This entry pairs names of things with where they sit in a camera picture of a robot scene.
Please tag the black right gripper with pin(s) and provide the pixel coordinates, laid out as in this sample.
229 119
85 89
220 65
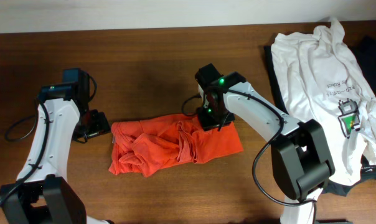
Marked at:
207 123

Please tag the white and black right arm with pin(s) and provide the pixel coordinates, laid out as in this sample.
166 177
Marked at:
301 160

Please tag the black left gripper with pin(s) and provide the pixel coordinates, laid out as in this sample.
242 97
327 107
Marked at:
100 125

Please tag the black garment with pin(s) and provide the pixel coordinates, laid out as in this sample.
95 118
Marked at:
365 53

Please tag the white crumpled t-shirt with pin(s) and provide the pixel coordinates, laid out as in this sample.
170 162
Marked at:
319 78

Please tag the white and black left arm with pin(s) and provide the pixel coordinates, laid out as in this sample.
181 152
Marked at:
41 193

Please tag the red printed t-shirt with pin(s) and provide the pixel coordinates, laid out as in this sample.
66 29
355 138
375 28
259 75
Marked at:
149 145

